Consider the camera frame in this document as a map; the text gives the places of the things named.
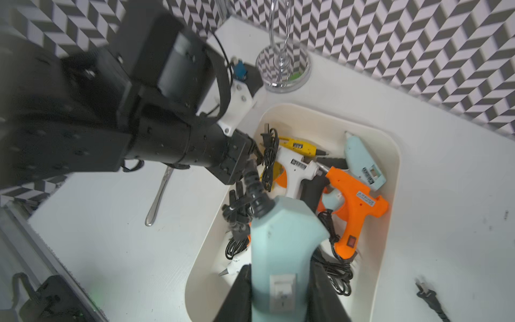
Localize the cream plastic storage box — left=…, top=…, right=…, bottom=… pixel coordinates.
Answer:
left=185, top=103, right=400, bottom=321

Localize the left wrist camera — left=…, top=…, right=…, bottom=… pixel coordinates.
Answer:
left=217, top=56, right=265, bottom=137

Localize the black hot glue gun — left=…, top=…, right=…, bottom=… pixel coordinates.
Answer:
left=300, top=158, right=348, bottom=213

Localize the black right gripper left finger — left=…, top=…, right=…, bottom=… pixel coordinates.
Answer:
left=214, top=264, right=252, bottom=322

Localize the orange hot glue gun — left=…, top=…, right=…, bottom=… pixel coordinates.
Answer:
left=318, top=162, right=389, bottom=260

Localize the white glue gun orange trigger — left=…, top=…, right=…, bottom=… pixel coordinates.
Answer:
left=218, top=258, right=250, bottom=276

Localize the white glue gun grey handle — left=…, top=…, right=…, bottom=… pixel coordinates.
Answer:
left=276, top=146, right=321, bottom=199

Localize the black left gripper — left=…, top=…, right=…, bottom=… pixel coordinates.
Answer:
left=132, top=106, right=257, bottom=185

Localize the black power plug cord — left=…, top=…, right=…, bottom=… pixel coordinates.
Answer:
left=415, top=279, right=451, bottom=322

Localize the yellow hot glue gun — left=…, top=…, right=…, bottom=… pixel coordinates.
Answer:
left=279, top=136, right=329, bottom=158

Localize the mint green glue gun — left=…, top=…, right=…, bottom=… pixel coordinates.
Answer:
left=345, top=131, right=386, bottom=191

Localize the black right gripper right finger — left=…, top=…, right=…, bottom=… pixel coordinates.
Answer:
left=307, top=251, right=351, bottom=322

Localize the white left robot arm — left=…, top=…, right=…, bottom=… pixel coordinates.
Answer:
left=1, top=1, right=264, bottom=189

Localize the metal spoon on table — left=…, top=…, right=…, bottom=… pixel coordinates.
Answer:
left=145, top=166, right=173, bottom=227

